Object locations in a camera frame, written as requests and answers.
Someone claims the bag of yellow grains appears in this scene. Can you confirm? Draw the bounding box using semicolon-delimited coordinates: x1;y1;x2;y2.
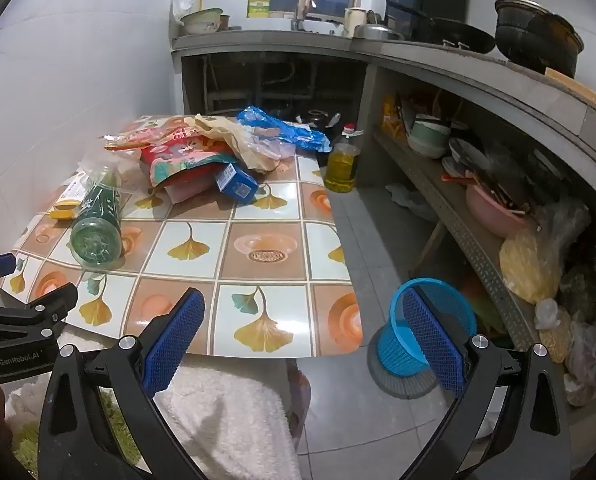
498;229;562;306

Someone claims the white knotted plastic bag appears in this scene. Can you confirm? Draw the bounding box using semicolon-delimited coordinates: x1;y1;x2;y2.
562;319;596;407

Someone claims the pink plastic basin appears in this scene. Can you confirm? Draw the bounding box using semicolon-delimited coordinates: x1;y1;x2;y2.
465;181;535;239

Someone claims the clear crumpled plastic bag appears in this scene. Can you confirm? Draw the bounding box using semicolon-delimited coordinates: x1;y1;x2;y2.
532;194;592;262

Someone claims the beige plastic bag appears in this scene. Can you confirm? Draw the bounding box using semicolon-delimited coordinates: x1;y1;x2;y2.
184;113;293;174

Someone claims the dark ceramic jar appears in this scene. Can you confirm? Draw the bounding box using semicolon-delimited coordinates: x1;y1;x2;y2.
302;108;330;129

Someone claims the steel basin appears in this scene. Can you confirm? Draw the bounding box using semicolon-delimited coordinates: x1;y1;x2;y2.
353;22;405;42

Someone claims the crumpled white cloth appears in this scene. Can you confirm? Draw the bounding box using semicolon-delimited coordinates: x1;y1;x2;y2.
384;182;438;222

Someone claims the white orange packet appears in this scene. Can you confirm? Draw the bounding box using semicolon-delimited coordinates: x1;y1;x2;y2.
53;171;95;211

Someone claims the wooden support leg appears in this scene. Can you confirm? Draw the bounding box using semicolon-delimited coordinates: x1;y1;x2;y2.
415;219;447;274

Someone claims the white fleece garment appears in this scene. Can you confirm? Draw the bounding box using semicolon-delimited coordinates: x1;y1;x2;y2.
8;329;305;480

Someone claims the small blue box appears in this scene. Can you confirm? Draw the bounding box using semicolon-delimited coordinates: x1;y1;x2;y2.
214;161;260;205

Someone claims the floral enamel basin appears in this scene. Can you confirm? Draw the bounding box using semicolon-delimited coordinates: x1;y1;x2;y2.
180;8;224;36

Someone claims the stack of green bowls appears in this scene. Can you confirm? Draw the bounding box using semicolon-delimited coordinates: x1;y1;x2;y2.
407;114;452;160

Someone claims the black wok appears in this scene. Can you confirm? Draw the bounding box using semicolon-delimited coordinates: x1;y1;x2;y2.
417;16;497;56

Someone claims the green plastic bottle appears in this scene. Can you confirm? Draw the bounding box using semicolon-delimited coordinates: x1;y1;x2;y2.
69;162;126;267

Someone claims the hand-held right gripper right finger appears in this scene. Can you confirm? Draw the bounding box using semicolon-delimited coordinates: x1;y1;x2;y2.
385;282;571;480

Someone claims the blue plastic bag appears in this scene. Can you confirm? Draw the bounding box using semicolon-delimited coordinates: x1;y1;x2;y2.
235;105;332;154

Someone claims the concrete shelf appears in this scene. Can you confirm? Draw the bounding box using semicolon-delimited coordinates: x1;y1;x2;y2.
372;130;546;356

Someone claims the small bag of beans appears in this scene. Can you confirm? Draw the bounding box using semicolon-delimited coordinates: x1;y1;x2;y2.
534;297;575;364

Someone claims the concrete kitchen counter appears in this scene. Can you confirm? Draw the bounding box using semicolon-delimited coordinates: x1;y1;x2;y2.
170;29;596;201

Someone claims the yellow snack packet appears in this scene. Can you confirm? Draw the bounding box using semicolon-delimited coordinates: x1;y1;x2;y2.
380;94;407;139

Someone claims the clear red printed snack bag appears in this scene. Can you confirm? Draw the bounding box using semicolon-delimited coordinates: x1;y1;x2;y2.
103;127;216;155

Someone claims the wooden cutting board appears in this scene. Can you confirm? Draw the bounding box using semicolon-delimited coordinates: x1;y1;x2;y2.
545;67;596;122

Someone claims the metal faucet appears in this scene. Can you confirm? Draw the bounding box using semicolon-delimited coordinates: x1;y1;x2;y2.
294;0;320;32

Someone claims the cooking oil bottle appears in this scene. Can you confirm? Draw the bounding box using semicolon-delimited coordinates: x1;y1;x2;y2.
325;123;365;194

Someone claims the stack of white plates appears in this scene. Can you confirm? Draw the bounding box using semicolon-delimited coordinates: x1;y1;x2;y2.
440;136;485;177

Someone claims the blue plastic basket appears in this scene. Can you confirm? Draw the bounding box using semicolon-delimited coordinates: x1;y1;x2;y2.
376;277;479;378

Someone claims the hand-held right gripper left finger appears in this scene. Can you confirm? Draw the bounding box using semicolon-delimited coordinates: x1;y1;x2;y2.
38;287;209;480

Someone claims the cream enamel mug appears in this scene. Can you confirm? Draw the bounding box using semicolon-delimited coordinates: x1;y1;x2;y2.
344;7;369;39

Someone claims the clear plastic wrapper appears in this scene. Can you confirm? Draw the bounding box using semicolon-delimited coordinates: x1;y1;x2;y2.
78;147;147;197

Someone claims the red cartoon snack bag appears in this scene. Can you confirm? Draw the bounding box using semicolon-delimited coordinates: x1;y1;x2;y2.
139;141;240;190

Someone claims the black cooking pot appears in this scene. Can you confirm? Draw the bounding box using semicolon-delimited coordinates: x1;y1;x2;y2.
494;0;585;80

